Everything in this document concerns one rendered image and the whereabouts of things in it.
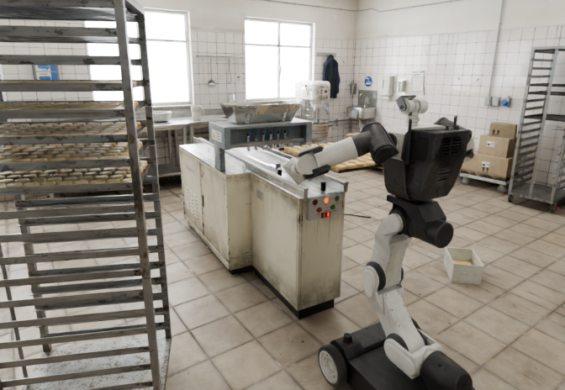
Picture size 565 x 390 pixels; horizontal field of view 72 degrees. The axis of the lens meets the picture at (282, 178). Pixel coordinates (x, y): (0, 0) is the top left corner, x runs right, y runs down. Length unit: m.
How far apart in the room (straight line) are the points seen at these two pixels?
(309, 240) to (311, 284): 0.31
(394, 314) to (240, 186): 1.42
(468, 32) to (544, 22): 0.98
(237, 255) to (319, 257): 0.78
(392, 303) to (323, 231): 0.65
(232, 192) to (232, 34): 3.92
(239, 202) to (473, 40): 4.61
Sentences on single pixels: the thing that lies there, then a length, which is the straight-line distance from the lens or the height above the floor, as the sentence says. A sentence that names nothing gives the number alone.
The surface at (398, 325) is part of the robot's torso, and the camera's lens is 2.07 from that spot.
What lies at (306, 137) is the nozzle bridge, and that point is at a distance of 3.04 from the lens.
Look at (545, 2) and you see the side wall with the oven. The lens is 6.17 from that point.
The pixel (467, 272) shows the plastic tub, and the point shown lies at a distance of 3.34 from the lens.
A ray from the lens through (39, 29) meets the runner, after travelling 1.58.
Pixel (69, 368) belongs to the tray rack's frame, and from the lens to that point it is 2.37.
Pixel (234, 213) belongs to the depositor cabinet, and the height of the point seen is 0.54.
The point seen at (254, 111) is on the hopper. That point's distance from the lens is 2.85.
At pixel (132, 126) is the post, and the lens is 1.49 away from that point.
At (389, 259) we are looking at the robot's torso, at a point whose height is 0.70.
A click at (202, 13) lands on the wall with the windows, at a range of 6.22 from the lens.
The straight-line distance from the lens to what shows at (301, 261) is 2.45.
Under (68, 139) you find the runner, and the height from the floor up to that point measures 1.32.
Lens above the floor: 1.56
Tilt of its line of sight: 16 degrees down
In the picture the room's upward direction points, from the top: straight up
